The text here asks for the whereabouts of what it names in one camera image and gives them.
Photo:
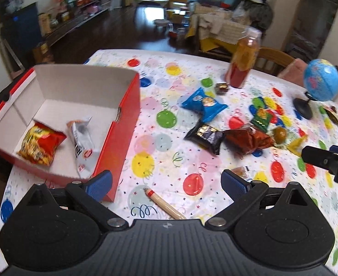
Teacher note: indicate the wooden chair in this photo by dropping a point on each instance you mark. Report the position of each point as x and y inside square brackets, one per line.
[275, 56]

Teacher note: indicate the reddish brown snack packet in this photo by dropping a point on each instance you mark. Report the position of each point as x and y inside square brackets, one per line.
[246, 139]

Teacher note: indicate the tall black cabinet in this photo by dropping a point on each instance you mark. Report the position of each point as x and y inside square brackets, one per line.
[19, 34]

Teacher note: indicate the brown cardboard box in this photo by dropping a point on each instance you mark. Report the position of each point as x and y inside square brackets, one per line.
[43, 52]

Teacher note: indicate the small white stool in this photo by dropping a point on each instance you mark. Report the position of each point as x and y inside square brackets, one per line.
[161, 23]

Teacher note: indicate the tan paper bag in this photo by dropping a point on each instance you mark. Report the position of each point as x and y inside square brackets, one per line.
[44, 23]

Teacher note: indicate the red pot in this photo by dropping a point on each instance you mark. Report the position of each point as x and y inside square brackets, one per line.
[173, 34]

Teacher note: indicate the yellow candy wrapper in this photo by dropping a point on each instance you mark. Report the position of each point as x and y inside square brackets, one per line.
[296, 145]

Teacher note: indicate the brown wrapped chocolate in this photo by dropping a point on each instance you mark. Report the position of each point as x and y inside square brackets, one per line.
[222, 88]

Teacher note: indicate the green snack packet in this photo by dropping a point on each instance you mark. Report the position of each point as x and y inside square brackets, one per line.
[262, 118]

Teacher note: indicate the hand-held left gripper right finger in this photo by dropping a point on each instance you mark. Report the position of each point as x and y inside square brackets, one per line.
[233, 182]

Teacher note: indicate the wooden stick with red band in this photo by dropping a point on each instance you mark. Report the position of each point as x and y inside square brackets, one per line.
[163, 204]

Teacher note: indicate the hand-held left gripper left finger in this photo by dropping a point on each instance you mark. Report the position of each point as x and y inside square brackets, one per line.
[101, 180]

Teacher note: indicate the long low dark cabinet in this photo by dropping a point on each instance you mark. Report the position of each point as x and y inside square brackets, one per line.
[71, 26]

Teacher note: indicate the round brown candy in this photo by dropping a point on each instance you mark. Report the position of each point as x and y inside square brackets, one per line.
[280, 134]

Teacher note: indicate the small orange wrapped candy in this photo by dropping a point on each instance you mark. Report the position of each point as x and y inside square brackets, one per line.
[240, 171]

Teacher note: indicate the balloon print tablecloth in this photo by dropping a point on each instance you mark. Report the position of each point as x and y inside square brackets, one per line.
[163, 155]

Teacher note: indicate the blue snack packet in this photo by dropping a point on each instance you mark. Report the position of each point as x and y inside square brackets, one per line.
[203, 103]

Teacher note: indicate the orange juice bottle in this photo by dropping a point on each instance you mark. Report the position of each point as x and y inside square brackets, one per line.
[243, 57]

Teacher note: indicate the red yellow snack packet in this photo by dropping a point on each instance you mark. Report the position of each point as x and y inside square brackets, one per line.
[39, 143]

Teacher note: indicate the cluttered sofa with yellow cloth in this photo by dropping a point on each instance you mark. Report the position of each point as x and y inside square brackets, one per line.
[226, 31]

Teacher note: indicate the white silver snack packet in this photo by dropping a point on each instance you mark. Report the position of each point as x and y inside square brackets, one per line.
[81, 146]

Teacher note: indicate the red cardboard box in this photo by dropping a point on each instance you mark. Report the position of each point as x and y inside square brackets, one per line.
[71, 92]

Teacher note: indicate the small blue globe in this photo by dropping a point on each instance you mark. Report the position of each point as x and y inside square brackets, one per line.
[321, 79]

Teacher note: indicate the dark bookshelf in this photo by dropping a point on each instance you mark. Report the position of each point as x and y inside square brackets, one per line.
[315, 11]

